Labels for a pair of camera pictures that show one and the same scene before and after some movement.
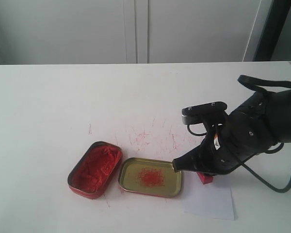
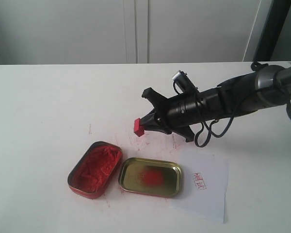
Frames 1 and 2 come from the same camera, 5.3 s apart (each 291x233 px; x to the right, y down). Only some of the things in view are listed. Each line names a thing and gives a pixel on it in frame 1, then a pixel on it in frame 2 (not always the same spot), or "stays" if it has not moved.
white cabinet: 27,32 stays
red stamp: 204,179 -> 138,128
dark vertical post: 279,12 stays
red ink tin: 90,174 stays
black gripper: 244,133 -> 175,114
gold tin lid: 150,176 stays
